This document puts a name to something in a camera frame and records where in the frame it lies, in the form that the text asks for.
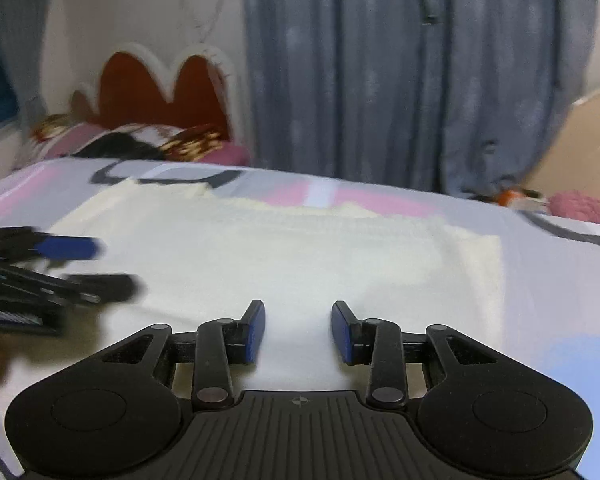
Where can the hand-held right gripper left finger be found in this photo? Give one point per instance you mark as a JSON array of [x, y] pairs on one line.
[[254, 332]]

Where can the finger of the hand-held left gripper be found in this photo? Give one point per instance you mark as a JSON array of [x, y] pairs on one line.
[[105, 287], [72, 249]]

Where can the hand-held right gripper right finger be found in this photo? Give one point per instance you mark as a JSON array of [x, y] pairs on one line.
[[342, 332]]

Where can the white knit sweater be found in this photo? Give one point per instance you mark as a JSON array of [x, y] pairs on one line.
[[290, 260]]

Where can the yellow floral cloth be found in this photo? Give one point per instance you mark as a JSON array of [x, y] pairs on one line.
[[55, 127]]

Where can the red scalloped headboard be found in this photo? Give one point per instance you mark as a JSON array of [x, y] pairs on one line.
[[140, 90]]

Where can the patterned bedsheet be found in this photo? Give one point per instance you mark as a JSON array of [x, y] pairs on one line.
[[555, 310]]

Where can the orange patterned cloth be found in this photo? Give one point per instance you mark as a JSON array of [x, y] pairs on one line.
[[517, 200]]

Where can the blue-grey curtain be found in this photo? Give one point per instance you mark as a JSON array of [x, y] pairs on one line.
[[330, 70], [22, 35], [505, 70]]

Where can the pink fuzzy cloth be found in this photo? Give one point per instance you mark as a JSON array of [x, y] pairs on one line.
[[577, 206]]

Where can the cream arched headboard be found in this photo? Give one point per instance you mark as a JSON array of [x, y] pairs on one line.
[[585, 145]]

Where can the black curtain clip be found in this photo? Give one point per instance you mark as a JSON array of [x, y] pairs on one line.
[[430, 19]]

